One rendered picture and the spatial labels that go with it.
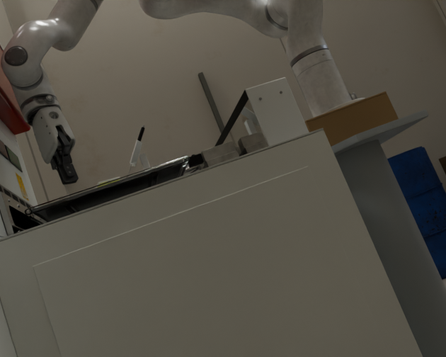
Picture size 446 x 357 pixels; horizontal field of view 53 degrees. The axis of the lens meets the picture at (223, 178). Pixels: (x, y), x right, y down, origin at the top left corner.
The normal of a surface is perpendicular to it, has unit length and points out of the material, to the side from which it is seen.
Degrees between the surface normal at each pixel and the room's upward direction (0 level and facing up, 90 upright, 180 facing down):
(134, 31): 90
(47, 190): 90
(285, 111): 90
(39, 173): 90
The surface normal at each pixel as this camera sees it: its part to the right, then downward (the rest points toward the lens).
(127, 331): 0.17, -0.22
